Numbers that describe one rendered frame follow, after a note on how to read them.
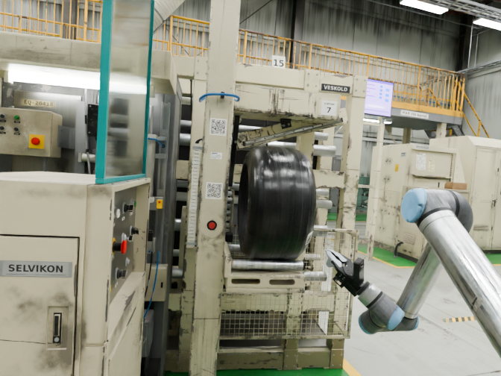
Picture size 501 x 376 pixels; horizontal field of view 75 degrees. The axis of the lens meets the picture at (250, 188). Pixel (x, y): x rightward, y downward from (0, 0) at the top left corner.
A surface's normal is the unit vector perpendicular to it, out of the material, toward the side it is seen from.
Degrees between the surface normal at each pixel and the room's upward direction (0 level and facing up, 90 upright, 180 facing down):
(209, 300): 90
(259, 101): 90
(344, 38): 90
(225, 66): 90
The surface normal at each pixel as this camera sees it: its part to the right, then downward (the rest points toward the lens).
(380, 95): 0.29, 0.07
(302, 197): 0.15, -0.15
